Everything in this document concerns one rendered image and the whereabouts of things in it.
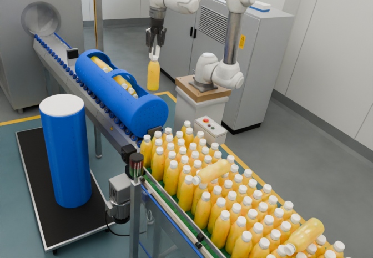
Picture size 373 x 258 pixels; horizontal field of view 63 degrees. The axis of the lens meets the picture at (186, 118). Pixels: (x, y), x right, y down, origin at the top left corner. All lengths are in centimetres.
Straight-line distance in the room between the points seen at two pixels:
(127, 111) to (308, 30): 308
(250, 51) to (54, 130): 208
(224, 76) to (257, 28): 110
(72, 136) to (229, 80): 116
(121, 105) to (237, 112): 195
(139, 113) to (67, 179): 86
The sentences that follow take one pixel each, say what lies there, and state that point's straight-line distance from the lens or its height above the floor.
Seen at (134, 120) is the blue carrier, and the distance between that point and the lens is 186.
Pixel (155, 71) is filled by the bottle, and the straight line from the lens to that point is 182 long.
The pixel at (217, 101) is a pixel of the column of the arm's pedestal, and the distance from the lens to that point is 243.
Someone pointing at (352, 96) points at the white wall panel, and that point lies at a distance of 416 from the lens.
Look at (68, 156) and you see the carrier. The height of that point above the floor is 69.
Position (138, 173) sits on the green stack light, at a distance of 141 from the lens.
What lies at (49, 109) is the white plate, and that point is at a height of 104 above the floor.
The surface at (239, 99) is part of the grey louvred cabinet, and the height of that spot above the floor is 52.
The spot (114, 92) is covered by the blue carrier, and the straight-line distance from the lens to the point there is 203.
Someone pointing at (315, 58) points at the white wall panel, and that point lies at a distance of 436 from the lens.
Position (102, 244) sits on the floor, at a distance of 262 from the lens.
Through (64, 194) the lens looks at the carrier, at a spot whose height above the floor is 31.
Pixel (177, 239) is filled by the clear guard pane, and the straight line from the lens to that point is 156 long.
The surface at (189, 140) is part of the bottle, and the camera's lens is 184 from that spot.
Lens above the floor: 216
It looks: 33 degrees down
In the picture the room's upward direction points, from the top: 8 degrees clockwise
